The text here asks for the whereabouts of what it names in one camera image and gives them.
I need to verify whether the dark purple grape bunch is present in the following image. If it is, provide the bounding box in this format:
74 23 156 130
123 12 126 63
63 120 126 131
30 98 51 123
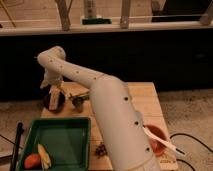
95 142 107 157

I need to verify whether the wooden table leg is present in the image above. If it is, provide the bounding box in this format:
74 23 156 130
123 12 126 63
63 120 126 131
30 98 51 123
55 0 70 31
120 0 131 29

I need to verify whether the red orange tomato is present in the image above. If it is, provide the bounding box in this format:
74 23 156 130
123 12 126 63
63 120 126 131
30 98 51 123
24 153 41 169

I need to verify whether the white plastic spoon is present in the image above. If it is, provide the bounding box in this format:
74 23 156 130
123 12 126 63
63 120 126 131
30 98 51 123
143 126 185 156

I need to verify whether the green box on ledge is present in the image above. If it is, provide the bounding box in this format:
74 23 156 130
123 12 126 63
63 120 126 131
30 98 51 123
82 18 112 25

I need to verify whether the black vertical pole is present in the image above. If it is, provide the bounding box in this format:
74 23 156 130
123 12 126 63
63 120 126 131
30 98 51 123
9 122 24 171

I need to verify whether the black floor cable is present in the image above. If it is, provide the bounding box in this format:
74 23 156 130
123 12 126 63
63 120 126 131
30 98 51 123
169 132 213 171

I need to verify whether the green plastic tray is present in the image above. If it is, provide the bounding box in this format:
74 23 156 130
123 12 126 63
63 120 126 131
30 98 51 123
16 117 91 171

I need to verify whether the dark purple bowl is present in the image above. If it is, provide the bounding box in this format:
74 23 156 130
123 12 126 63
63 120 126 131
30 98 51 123
43 92 65 113

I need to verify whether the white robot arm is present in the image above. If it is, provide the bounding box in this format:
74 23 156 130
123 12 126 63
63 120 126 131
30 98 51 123
37 46 161 171

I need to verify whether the yellow corn cob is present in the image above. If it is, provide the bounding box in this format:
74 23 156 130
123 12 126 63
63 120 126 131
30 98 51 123
37 144 52 170

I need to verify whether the wooden table leg centre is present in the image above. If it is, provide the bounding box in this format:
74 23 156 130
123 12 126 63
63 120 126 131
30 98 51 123
120 0 131 29

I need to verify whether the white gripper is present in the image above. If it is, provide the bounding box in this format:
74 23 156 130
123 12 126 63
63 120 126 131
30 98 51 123
40 74 65 93

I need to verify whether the red orange bowl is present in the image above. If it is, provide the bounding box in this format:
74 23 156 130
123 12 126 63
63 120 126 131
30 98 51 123
146 124 167 157

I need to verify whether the small dark cup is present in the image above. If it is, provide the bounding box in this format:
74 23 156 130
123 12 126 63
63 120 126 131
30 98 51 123
72 97 84 113

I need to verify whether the tan rectangular eraser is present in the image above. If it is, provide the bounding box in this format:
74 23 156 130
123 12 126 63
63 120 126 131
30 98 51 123
49 88 60 110

